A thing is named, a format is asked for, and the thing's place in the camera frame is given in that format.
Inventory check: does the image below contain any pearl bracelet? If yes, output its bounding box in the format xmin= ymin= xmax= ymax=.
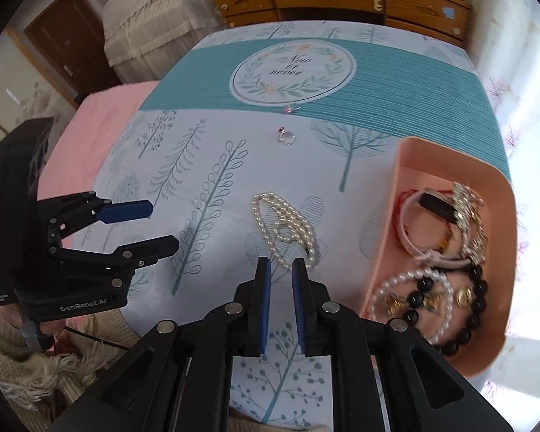
xmin=370 ymin=267 xmax=455 ymax=345

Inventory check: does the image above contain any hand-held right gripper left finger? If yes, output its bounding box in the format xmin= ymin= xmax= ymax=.
xmin=49 ymin=256 xmax=271 ymax=432

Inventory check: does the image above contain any pink box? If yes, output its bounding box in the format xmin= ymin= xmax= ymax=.
xmin=359 ymin=137 xmax=518 ymax=379

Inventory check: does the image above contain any black cable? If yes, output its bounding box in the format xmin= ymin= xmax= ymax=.
xmin=63 ymin=326 xmax=136 ymax=350

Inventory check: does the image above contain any gold hair comb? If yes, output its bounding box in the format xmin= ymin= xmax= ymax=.
xmin=450 ymin=181 xmax=489 ymax=265

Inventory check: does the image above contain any lace covered furniture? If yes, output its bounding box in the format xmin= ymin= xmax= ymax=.
xmin=103 ymin=0 xmax=271 ymax=84

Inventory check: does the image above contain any tree print tablecloth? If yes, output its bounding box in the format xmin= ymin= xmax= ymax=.
xmin=90 ymin=20 xmax=511 ymax=432

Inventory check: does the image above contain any gold round pendant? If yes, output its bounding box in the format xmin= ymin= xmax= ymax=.
xmin=454 ymin=285 xmax=474 ymax=309

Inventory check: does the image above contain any black bead bracelet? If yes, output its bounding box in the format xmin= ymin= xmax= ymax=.
xmin=405 ymin=265 xmax=489 ymax=355

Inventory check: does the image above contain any person's cream knit sweater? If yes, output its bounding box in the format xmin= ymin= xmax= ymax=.
xmin=0 ymin=297 xmax=136 ymax=415

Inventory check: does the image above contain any pink smart band watch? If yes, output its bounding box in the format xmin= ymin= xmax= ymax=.
xmin=398 ymin=188 xmax=471 ymax=267

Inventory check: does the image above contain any pearl necklace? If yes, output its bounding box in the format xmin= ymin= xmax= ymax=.
xmin=251 ymin=191 xmax=318 ymax=271

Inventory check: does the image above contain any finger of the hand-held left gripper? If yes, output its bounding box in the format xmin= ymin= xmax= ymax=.
xmin=49 ymin=235 xmax=181 ymax=280
xmin=49 ymin=190 xmax=155 ymax=240

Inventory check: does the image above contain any brown door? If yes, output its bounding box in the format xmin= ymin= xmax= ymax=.
xmin=23 ymin=0 xmax=120 ymax=109

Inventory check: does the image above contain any white leaf print curtain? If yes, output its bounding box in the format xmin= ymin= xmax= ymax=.
xmin=450 ymin=0 xmax=540 ymax=415

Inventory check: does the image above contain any pink blanket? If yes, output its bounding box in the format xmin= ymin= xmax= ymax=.
xmin=36 ymin=80 xmax=160 ymax=203

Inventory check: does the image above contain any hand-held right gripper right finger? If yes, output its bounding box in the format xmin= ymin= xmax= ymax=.
xmin=292 ymin=256 xmax=514 ymax=432

